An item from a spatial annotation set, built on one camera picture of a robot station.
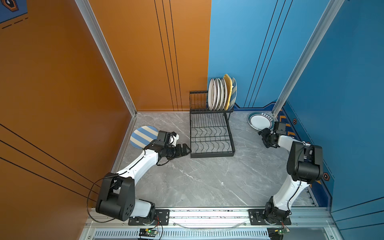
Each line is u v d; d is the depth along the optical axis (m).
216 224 0.73
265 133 0.91
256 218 0.72
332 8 0.70
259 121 1.12
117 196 0.43
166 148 0.74
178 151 0.76
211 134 1.05
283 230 0.69
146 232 0.71
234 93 0.86
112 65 0.91
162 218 0.73
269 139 0.86
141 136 1.05
